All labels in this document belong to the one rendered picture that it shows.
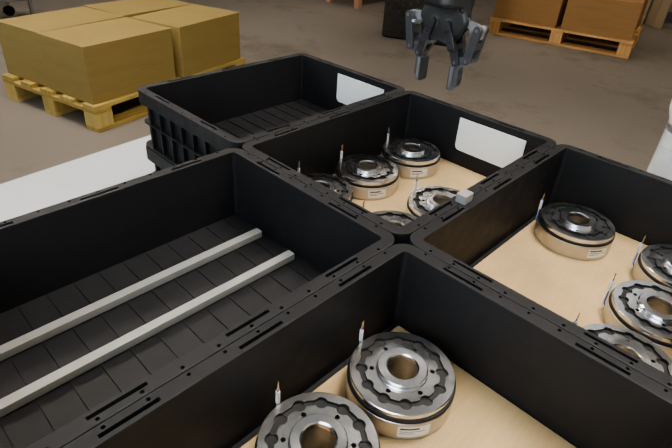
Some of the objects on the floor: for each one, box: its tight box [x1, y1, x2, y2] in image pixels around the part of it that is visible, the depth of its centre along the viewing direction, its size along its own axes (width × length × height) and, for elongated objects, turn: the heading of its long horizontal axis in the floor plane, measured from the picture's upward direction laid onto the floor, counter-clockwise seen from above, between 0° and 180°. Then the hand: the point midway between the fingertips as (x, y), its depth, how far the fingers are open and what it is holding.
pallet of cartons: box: [488, 0, 651, 59], centre depth 548 cm, size 147×103×50 cm
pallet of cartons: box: [0, 0, 245, 133], centre depth 343 cm, size 134×98×47 cm
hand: (437, 74), depth 84 cm, fingers open, 5 cm apart
